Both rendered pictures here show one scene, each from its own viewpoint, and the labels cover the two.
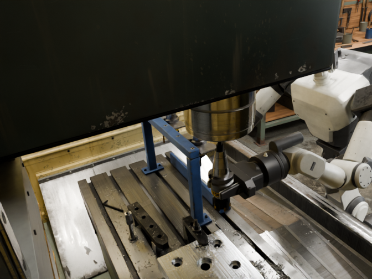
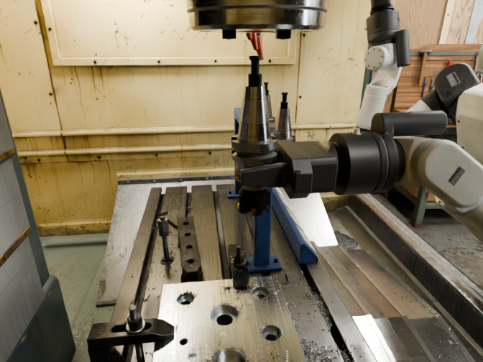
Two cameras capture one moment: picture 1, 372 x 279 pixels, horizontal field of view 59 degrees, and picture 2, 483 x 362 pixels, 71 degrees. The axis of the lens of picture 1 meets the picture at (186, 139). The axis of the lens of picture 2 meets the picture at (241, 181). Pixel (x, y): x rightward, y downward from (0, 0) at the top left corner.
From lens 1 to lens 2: 48 cm
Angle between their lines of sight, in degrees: 18
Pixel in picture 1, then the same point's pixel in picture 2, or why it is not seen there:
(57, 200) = (129, 206)
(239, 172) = (295, 149)
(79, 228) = not seen: hidden behind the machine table
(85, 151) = (175, 161)
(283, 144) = (399, 120)
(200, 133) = (195, 8)
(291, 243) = (407, 347)
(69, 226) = (128, 237)
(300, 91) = (473, 103)
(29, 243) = not seen: outside the picture
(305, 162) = (440, 161)
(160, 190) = (236, 217)
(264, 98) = not seen: hidden behind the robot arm
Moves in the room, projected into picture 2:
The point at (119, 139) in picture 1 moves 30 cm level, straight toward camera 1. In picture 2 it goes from (217, 156) to (203, 182)
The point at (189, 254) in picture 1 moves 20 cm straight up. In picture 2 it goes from (210, 294) to (205, 198)
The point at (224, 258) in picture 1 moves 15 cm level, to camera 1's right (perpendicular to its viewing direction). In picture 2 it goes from (259, 317) to (348, 340)
